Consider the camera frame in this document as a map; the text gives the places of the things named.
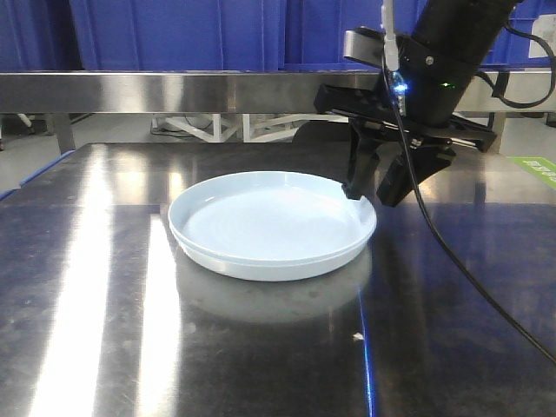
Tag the blue plastic bin centre-right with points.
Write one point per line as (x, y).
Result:
(315, 30)

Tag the stainless steel shelf rail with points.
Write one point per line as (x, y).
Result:
(171, 92)

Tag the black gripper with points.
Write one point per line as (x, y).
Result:
(366, 106)

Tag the green sign sticker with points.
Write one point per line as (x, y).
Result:
(540, 167)

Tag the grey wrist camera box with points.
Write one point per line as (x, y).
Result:
(372, 47)

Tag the white paper label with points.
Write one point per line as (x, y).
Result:
(544, 28)

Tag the blue plastic bin centre-left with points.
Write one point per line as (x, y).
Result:
(180, 35)

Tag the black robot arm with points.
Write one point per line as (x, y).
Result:
(424, 75)

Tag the blue plastic bin far right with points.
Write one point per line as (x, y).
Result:
(511, 51)

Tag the white metal frame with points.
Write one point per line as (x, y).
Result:
(218, 128)

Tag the light blue plate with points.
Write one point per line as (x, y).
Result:
(269, 201)
(285, 256)

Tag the blue plastic bin far left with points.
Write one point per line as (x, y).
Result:
(38, 35)

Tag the black tape strip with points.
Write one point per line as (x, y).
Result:
(500, 85)

